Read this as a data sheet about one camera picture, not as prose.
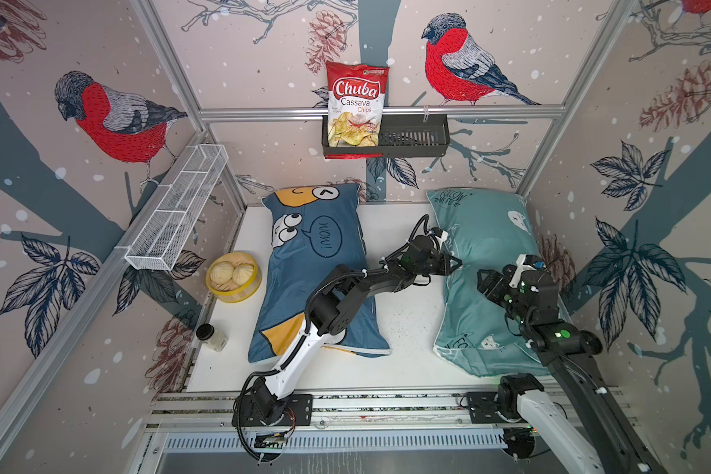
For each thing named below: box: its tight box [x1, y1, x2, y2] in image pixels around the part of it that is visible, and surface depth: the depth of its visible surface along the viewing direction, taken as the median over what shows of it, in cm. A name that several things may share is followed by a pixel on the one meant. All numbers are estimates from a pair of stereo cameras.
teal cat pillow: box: [426, 188, 550, 378], surface depth 90 cm
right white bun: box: [232, 262, 254, 286], surface depth 96 cm
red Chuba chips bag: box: [324, 61, 391, 160], surface depth 86 cm
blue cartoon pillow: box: [247, 183, 392, 364], surface depth 90 cm
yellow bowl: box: [205, 250, 263, 304], surface depth 96 cm
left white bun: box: [209, 260, 237, 291], surface depth 97 cm
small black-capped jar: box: [195, 322, 230, 353], surface depth 80 cm
